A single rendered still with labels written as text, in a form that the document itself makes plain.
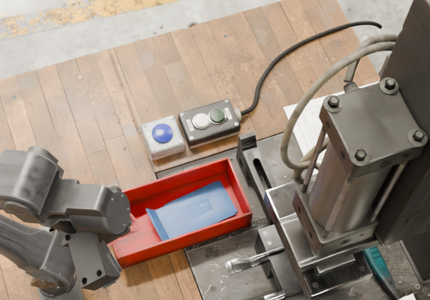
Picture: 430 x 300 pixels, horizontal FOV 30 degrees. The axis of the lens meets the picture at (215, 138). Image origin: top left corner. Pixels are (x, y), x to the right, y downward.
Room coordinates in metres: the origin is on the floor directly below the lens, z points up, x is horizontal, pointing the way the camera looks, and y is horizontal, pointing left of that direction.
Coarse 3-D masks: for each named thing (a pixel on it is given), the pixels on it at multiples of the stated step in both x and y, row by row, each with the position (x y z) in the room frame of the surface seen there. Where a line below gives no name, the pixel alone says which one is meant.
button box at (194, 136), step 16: (272, 64) 0.91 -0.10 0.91; (256, 96) 0.83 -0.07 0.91; (192, 112) 0.77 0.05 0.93; (208, 112) 0.77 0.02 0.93; (224, 112) 0.77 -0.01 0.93; (240, 112) 0.78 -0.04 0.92; (192, 128) 0.73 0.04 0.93; (208, 128) 0.74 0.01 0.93; (224, 128) 0.74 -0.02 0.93; (240, 128) 0.75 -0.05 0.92; (192, 144) 0.70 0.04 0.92
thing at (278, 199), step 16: (272, 192) 0.52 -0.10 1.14; (288, 192) 0.52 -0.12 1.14; (272, 208) 0.49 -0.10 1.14; (288, 208) 0.49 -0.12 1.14; (288, 224) 0.45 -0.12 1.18; (288, 240) 0.42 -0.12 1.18; (304, 240) 0.43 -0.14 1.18; (368, 240) 0.43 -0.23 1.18; (288, 256) 0.43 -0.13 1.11; (304, 256) 0.40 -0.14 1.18; (336, 256) 0.41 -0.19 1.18; (352, 256) 0.42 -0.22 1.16; (304, 272) 0.39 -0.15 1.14; (320, 272) 0.39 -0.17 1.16; (336, 272) 0.40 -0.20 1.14; (352, 272) 0.40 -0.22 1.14; (368, 272) 0.40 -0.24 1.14; (304, 288) 0.37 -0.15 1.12; (320, 288) 0.37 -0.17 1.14; (336, 288) 0.37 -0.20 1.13
